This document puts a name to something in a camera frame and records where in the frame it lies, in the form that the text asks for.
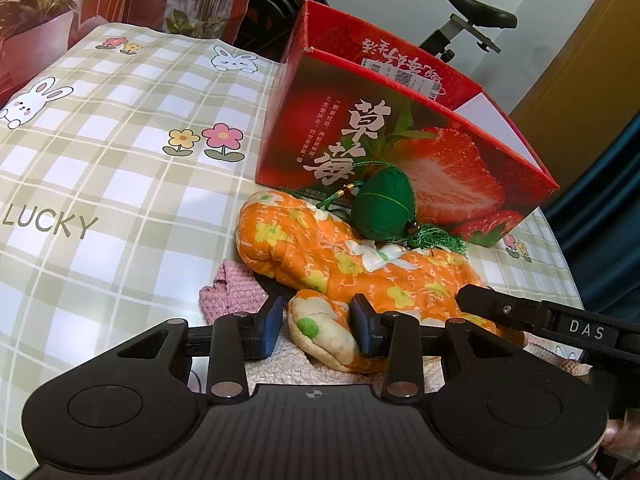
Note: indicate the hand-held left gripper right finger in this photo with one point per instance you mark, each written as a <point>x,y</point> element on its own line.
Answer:
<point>363,330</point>

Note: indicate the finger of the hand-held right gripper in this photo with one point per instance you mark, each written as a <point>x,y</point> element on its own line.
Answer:
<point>500,307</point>

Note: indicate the orange floral oven mitt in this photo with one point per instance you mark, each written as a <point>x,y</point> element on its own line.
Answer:
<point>300,250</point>

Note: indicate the green sachet with tassel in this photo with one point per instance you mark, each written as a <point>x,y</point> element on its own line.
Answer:
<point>382,205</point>

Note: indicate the black exercise bike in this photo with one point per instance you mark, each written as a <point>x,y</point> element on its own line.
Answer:
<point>480,10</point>

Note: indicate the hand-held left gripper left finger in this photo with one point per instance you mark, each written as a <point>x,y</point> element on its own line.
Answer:
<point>270,327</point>

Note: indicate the red strawberry print cardboard box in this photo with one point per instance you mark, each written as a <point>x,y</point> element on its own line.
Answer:
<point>325,125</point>

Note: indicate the wooden door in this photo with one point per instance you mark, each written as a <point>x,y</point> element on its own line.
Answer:
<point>575,70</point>

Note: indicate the pink knitted cloth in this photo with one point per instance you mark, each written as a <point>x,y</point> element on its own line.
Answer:
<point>227,292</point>

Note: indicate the person's right hand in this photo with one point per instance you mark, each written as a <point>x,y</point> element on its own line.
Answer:
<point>625,440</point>

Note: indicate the beige knitted cloth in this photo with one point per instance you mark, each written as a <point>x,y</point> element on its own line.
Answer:
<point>290,365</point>

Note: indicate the dark blue curtain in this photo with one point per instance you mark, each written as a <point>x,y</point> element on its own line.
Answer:
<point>610,210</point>

